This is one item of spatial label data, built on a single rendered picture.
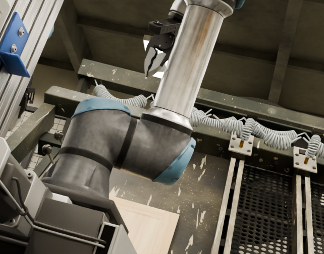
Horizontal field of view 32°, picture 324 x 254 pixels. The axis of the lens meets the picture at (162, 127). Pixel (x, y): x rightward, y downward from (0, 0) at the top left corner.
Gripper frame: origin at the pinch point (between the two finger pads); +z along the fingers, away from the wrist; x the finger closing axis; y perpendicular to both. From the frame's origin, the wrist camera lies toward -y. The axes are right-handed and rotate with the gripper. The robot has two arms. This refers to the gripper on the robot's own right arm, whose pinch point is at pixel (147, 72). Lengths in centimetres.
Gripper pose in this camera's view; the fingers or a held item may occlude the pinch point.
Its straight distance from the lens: 173.3
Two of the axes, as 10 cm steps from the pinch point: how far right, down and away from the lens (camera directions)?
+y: 4.3, 2.0, 8.8
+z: -4.5, 8.9, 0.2
